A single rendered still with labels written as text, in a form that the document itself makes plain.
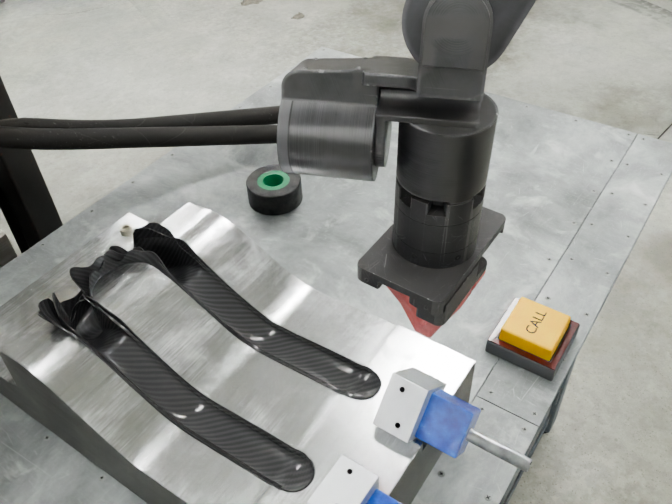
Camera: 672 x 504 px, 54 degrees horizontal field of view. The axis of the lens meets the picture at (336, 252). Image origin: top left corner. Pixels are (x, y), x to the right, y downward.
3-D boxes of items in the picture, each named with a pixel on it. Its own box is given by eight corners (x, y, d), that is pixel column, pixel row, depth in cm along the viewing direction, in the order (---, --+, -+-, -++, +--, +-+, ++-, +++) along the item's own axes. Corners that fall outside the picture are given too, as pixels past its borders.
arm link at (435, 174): (500, 123, 35) (501, 71, 39) (372, 112, 36) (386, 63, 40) (483, 221, 40) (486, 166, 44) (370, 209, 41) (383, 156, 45)
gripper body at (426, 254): (354, 283, 45) (353, 199, 40) (426, 204, 51) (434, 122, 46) (438, 324, 43) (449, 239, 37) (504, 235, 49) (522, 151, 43)
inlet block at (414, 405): (546, 433, 57) (535, 445, 52) (524, 485, 58) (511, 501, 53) (413, 366, 63) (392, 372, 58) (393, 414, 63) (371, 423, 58)
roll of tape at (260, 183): (248, 185, 101) (245, 166, 99) (300, 180, 102) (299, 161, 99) (249, 218, 95) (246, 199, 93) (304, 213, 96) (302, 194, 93)
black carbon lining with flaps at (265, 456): (390, 388, 65) (392, 324, 58) (291, 523, 55) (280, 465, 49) (142, 258, 80) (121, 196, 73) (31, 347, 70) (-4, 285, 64)
